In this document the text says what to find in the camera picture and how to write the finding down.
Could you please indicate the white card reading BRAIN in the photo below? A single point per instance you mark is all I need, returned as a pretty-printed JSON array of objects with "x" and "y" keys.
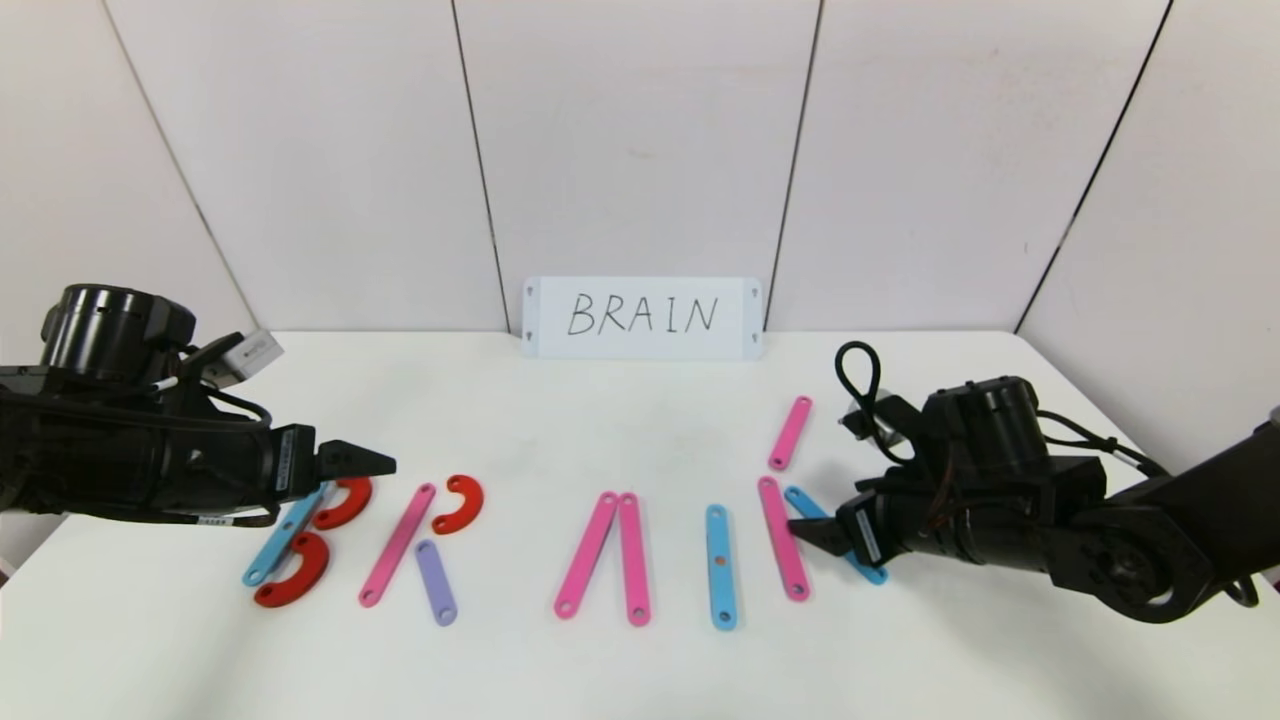
[{"x": 600, "y": 345}]

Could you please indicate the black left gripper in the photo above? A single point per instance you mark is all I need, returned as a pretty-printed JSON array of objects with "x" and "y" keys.
[{"x": 294, "y": 460}]

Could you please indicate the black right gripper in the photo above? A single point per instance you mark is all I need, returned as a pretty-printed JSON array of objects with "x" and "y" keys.
[{"x": 861, "y": 532}]

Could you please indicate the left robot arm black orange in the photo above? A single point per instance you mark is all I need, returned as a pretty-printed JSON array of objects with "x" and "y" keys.
[{"x": 90, "y": 455}]

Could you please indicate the black left camera bracket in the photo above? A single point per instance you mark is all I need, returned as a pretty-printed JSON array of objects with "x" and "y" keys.
[{"x": 203, "y": 360}]

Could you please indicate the black camera bracket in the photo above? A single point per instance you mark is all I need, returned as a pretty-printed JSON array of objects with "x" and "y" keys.
[
  {"x": 203, "y": 360},
  {"x": 905, "y": 430}
]

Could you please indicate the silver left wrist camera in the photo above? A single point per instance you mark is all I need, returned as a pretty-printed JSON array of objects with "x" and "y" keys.
[{"x": 252, "y": 352}]

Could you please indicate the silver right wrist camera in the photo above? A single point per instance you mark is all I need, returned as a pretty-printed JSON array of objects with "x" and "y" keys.
[{"x": 868, "y": 420}]

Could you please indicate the short purple bar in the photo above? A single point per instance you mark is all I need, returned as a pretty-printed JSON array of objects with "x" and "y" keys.
[{"x": 437, "y": 585}]

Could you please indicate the pink bar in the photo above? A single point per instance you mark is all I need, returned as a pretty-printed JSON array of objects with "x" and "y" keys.
[
  {"x": 789, "y": 434},
  {"x": 780, "y": 545},
  {"x": 400, "y": 545},
  {"x": 633, "y": 560},
  {"x": 586, "y": 554}
]

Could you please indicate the red curved piece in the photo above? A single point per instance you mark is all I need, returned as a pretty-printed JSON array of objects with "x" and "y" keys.
[
  {"x": 355, "y": 503},
  {"x": 475, "y": 505},
  {"x": 312, "y": 585}
]

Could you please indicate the blue bar with middle hole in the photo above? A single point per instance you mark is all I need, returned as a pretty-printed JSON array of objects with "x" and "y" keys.
[
  {"x": 720, "y": 585},
  {"x": 275, "y": 548}
]

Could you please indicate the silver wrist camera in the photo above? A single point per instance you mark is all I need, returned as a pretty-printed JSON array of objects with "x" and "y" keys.
[
  {"x": 868, "y": 420},
  {"x": 252, "y": 352}
]

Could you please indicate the black right camera bracket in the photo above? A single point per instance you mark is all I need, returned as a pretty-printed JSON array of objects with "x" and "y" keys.
[{"x": 905, "y": 430}]

